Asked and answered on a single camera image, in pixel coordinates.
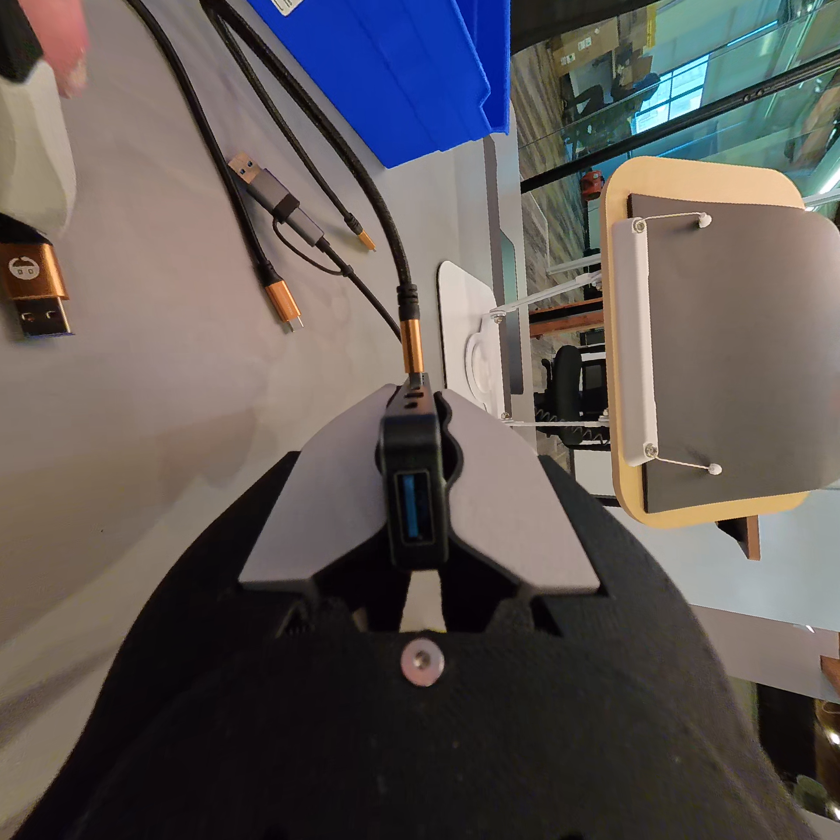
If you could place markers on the dark grey panel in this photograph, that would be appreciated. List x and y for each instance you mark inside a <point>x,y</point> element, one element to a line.
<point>735,341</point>

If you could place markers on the black office chair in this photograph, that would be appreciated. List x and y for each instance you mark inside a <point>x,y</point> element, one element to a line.
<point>568,374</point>

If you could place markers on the white round object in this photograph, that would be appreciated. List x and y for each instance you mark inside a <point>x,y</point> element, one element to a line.
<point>482,374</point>

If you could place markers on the white pad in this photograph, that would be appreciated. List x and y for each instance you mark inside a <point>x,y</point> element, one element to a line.
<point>459,308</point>

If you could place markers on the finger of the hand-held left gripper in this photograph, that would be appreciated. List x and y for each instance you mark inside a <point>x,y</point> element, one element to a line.
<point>33,151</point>

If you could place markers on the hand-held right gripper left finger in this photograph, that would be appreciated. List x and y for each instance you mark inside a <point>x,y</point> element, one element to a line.
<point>315,512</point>

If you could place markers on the cardboard box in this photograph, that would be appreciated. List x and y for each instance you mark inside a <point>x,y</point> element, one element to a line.
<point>584,46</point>

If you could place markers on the black usb hub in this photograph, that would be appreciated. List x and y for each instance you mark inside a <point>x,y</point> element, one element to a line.
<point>413,453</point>

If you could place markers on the brown wooden block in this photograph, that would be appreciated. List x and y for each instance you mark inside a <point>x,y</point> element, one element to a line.
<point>748,538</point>

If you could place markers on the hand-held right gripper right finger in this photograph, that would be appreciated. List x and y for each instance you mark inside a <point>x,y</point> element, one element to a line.
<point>518,525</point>

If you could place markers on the blue plastic bin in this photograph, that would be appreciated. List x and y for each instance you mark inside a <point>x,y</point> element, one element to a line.
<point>394,65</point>

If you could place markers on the white bracket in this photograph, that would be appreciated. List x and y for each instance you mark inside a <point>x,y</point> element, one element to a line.
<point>633,341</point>

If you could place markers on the light wooden board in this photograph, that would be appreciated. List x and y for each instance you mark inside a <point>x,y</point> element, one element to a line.
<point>627,489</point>

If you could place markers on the pink object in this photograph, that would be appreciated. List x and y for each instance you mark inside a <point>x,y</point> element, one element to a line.
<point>65,46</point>

